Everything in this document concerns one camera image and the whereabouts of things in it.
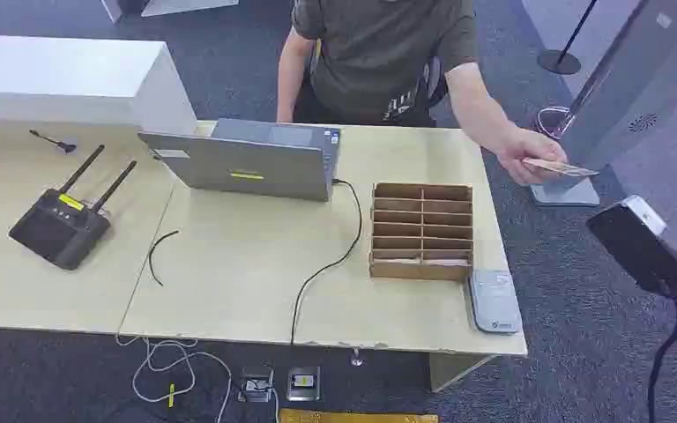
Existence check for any person's left hand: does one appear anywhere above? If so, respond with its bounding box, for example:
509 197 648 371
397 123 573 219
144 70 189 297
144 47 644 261
495 128 569 187

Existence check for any pale card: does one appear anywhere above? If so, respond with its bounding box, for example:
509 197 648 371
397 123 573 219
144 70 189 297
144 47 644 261
522 157 600 179

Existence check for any grey standing panel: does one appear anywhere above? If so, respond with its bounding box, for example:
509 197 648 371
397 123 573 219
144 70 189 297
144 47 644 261
530 0 677 207

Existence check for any grey card reader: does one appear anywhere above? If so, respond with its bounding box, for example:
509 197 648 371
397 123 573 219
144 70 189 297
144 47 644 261
467 268 523 335

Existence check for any wooden card box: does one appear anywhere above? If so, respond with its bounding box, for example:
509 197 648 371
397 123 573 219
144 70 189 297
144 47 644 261
368 182 474 283

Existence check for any person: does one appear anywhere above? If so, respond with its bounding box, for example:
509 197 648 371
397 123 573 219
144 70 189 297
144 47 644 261
275 0 569 187

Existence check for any desk leg panel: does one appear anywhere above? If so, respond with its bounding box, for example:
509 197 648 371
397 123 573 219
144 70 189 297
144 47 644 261
428 352 500 393

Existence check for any grey laptop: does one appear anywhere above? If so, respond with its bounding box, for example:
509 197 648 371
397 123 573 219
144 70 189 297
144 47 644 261
138 118 341 204

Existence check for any yellow floor tape strip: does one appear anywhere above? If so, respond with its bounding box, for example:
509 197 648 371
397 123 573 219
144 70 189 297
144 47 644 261
278 408 440 423

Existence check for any floor socket with yellow label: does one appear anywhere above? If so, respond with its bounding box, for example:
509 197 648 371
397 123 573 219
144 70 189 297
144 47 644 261
286 366 322 403

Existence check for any floor socket with plug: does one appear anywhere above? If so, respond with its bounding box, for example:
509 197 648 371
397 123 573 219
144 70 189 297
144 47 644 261
237 367 275 404

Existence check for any white cabinet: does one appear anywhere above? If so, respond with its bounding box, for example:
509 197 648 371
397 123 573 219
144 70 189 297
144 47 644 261
0 33 198 201

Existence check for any black router with antennas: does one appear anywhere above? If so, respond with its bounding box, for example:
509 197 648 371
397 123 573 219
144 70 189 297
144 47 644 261
8 144 138 271

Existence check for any white looped cable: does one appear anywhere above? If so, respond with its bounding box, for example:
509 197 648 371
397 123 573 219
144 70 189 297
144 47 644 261
534 105 573 140

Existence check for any black stanchion post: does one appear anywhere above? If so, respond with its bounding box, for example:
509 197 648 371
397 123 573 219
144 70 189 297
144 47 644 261
537 0 599 76

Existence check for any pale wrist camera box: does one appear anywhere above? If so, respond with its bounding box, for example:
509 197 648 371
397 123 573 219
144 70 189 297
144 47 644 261
620 195 668 237

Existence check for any long black laptop cable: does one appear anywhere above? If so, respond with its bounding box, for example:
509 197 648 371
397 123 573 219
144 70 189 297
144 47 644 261
289 178 364 346

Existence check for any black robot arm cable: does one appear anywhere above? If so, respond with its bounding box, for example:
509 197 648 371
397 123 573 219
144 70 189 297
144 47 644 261
646 297 677 423

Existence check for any short black cable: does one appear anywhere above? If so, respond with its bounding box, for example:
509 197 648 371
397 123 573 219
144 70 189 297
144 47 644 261
147 229 181 288

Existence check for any white floor cable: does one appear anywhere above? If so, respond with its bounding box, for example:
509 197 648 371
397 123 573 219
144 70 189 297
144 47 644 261
115 333 234 423

